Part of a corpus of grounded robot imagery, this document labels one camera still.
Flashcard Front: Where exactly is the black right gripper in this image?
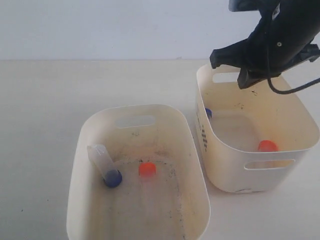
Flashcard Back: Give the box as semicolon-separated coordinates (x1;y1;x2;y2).
209;0;320;89

